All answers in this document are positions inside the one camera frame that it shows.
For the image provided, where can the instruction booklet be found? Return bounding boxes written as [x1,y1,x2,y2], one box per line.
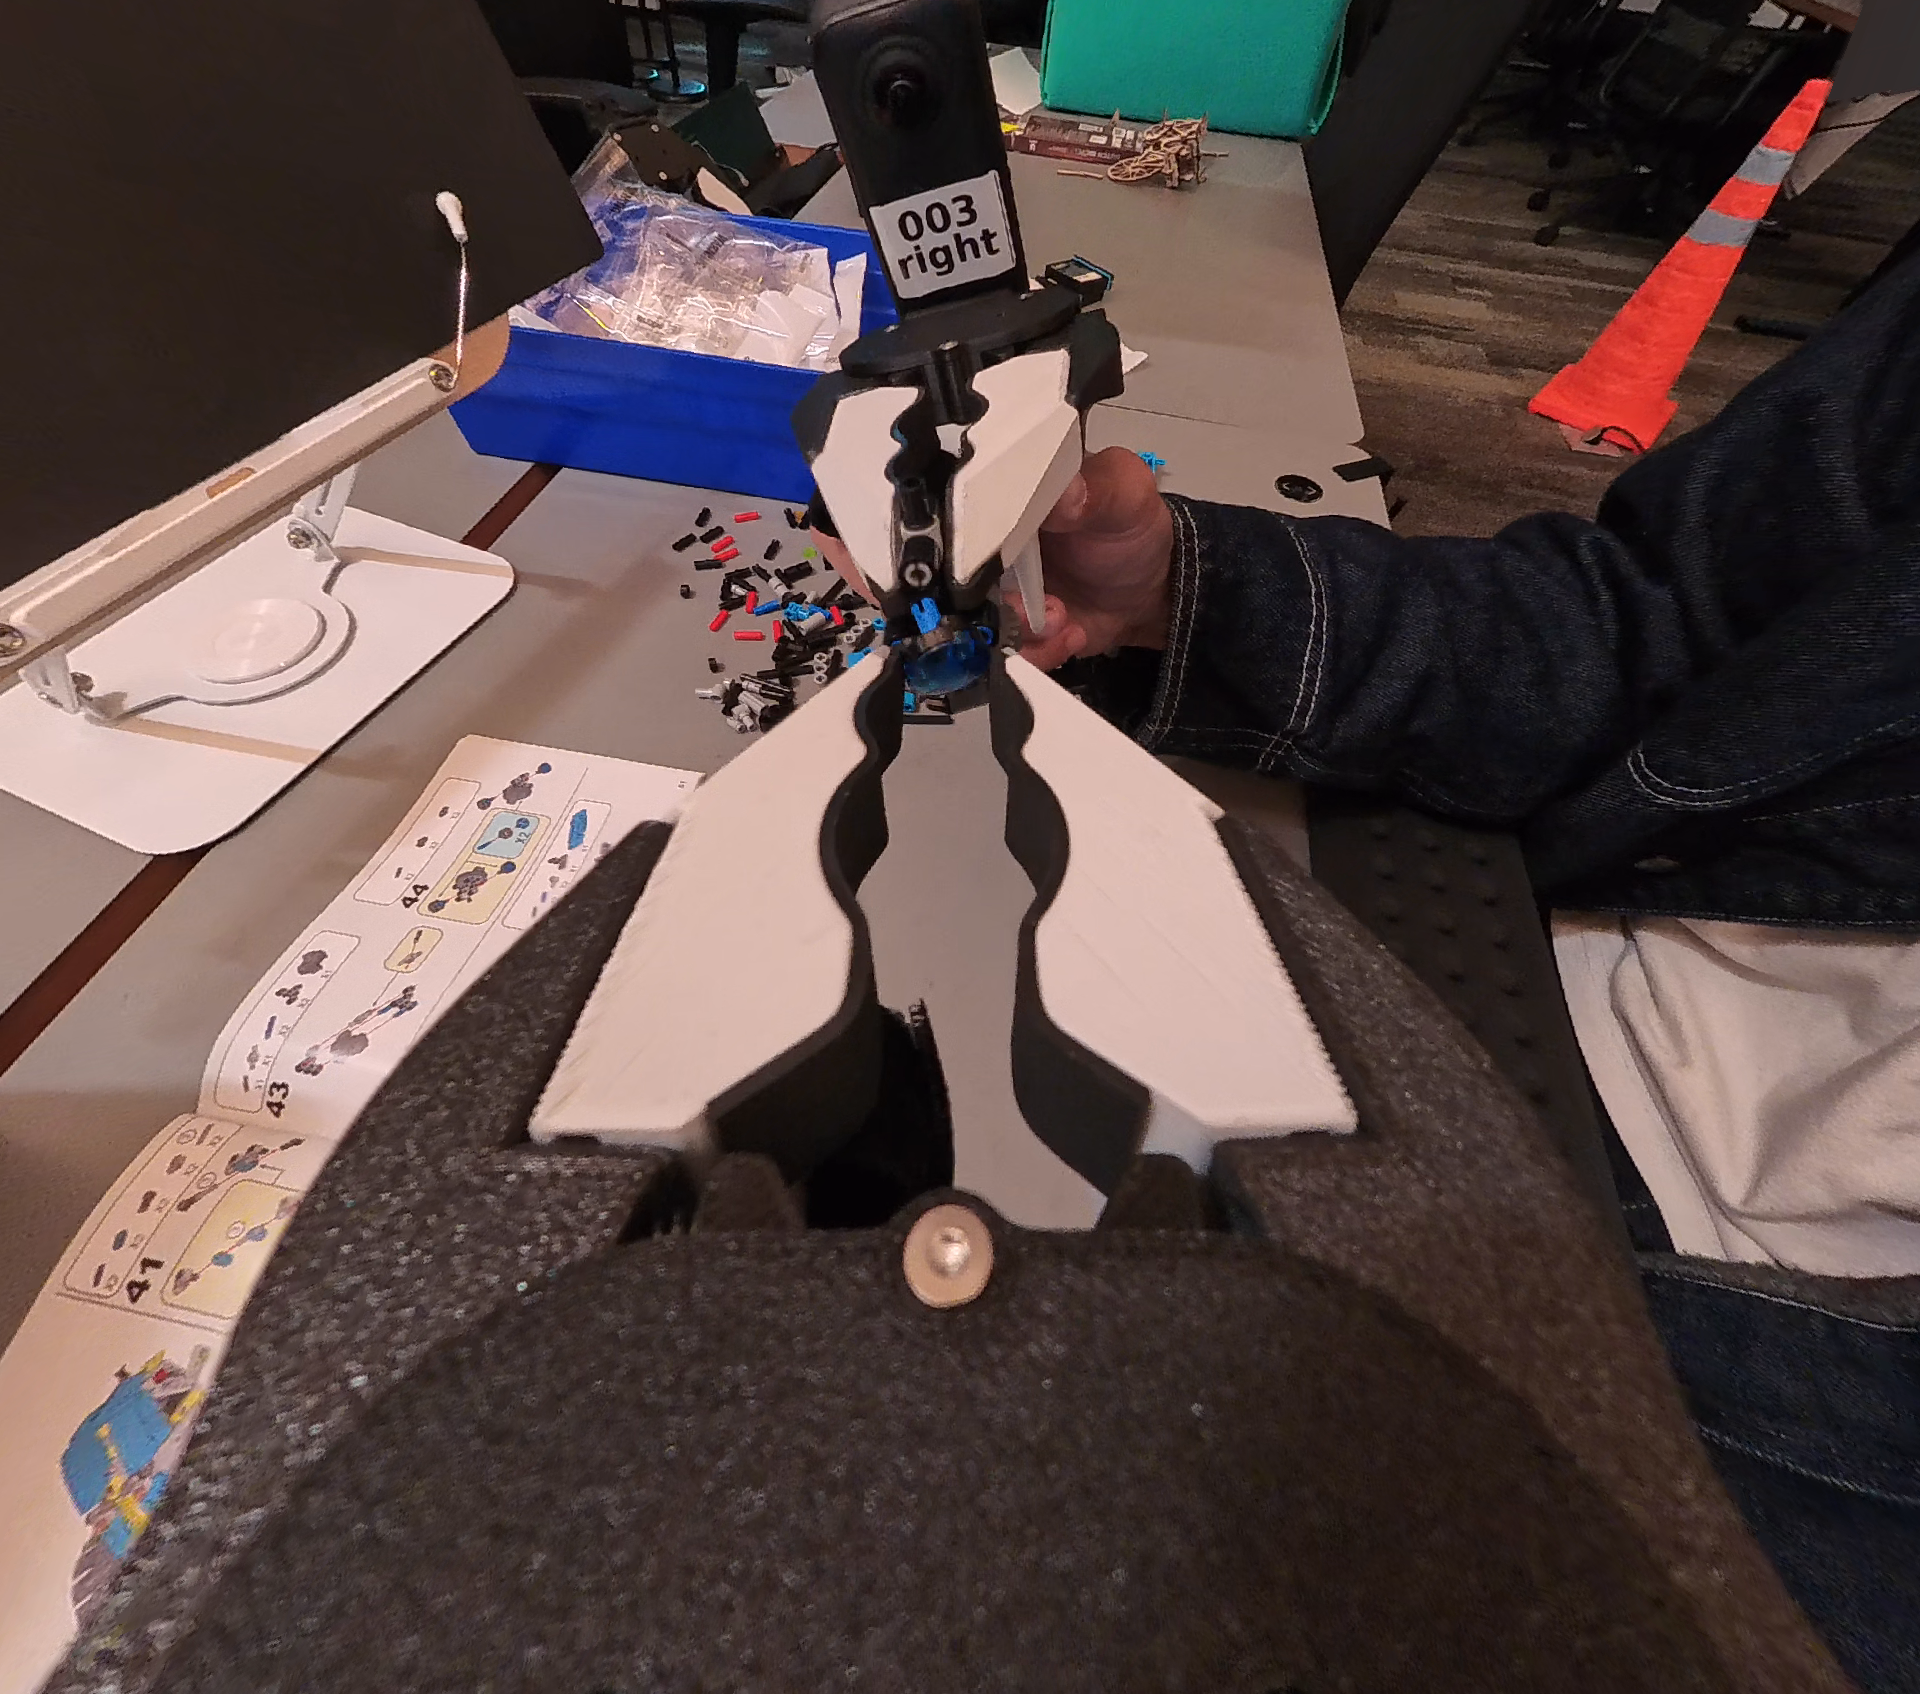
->
[0,734,708,1684]

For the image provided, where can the white desk lamp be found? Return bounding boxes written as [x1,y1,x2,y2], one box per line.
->
[0,314,519,856]

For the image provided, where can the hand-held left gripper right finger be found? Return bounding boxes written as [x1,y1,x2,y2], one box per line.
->
[985,652,1363,1225]

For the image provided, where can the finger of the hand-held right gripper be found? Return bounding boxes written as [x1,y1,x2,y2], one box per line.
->
[814,378,920,598]
[945,349,1086,596]

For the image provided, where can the blue round brick piece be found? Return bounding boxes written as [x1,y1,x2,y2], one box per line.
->
[905,636,995,709]

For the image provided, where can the wooden model kit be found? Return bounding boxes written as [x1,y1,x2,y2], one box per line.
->
[1051,112,1227,195]

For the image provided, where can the person's right hand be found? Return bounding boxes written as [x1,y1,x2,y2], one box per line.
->
[1032,450,1182,664]

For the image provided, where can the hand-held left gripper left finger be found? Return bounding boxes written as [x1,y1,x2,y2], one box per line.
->
[530,652,910,1149]

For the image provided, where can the person's denim jacket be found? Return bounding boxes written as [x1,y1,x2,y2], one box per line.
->
[1126,254,1920,1694]

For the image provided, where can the blue plastic bin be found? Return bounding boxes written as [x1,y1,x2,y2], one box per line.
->
[448,216,898,505]

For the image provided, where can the pile of small brick parts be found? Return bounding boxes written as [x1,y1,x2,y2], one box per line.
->
[673,500,905,735]

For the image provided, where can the grey gear brick assembly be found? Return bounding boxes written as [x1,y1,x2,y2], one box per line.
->
[889,422,966,648]

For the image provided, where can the black divider panel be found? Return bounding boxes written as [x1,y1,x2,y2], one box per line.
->
[0,0,610,586]

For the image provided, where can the person's white shirt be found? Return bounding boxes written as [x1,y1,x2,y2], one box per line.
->
[1553,906,1920,1279]

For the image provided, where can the orange white striped cone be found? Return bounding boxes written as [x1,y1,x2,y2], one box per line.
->
[1527,78,1840,455]

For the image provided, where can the crumpled clear plastic bag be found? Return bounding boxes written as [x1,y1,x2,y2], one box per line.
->
[511,134,868,378]

